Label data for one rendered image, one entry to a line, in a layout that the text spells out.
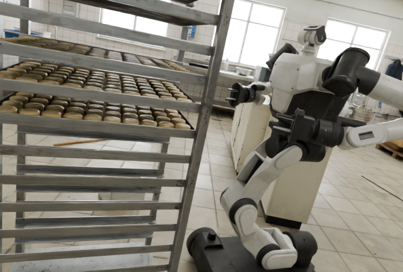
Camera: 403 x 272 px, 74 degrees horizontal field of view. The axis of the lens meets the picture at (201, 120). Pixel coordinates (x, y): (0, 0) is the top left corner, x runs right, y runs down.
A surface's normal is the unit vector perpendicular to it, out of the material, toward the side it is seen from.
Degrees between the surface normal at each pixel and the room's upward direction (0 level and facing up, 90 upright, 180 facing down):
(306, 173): 90
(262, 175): 114
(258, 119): 90
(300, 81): 85
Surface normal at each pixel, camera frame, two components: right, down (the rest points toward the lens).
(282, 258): 0.30, 0.30
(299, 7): 0.03, 0.26
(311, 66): -0.44, 0.06
